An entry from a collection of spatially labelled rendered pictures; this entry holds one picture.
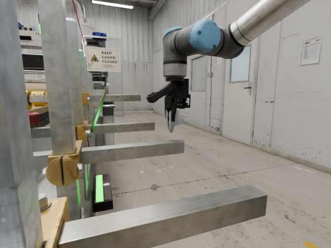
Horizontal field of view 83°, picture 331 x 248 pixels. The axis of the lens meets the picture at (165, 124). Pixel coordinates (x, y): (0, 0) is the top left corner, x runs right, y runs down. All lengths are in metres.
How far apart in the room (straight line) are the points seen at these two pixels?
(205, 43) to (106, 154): 0.42
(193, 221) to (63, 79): 0.30
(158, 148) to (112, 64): 2.55
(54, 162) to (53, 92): 0.12
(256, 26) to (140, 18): 9.47
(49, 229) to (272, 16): 0.65
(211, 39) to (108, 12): 9.34
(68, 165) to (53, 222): 0.16
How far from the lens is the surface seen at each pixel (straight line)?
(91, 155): 0.44
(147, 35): 9.90
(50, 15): 0.40
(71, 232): 0.22
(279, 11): 0.66
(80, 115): 0.63
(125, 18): 9.91
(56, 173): 0.38
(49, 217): 0.23
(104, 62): 2.94
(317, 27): 3.23
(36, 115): 0.69
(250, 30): 0.68
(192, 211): 0.23
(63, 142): 0.39
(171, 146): 0.47
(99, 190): 0.58
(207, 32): 0.62
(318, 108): 3.07
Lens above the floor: 0.97
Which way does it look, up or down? 9 degrees down
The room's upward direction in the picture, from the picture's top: straight up
